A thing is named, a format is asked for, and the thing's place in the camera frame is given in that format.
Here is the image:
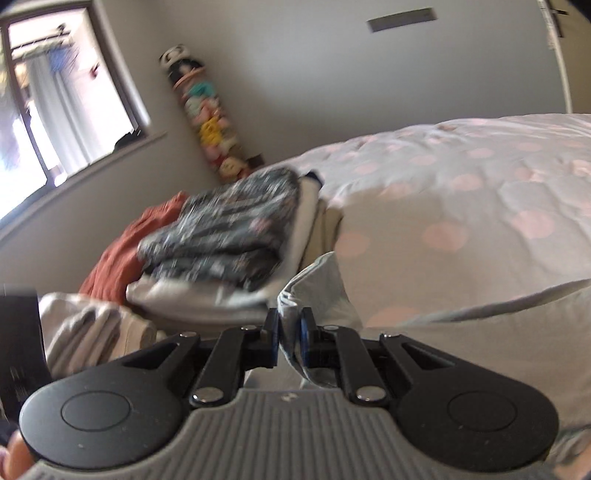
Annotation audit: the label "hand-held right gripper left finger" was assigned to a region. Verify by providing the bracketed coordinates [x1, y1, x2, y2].
[115, 307, 280, 408]

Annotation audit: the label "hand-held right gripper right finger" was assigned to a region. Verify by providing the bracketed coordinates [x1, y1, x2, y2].
[298, 307, 462, 408]

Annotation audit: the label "light blue sweatshirt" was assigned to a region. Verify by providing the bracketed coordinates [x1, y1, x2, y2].
[276, 251, 591, 467]

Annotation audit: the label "cream garment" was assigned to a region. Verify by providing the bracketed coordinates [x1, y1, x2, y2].
[39, 293, 158, 379]

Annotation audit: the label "person's left hand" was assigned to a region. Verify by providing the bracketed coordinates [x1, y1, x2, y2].
[0, 429, 38, 480]

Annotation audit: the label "floral denim jeans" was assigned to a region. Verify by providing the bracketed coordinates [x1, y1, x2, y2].
[137, 167, 303, 292]

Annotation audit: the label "rust orange garment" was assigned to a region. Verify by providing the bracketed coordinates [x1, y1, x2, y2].
[79, 191, 190, 301]

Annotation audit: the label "pink dotted bed cover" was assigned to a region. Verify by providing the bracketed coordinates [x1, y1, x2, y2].
[277, 113, 591, 328]

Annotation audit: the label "clear tube of plush toys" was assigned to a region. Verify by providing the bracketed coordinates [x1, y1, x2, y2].
[171, 67, 252, 183]

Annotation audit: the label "window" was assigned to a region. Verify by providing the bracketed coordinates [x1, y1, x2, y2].
[0, 0, 153, 217]

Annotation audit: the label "panda plush toy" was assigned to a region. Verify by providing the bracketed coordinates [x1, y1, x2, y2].
[159, 44, 204, 77]

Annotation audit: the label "cream door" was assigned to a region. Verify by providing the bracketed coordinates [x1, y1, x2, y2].
[538, 0, 591, 114]

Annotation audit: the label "grey wall socket strip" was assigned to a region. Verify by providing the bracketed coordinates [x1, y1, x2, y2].
[367, 7, 437, 33]

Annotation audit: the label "door handle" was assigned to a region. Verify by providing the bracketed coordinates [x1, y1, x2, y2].
[544, 0, 570, 38]

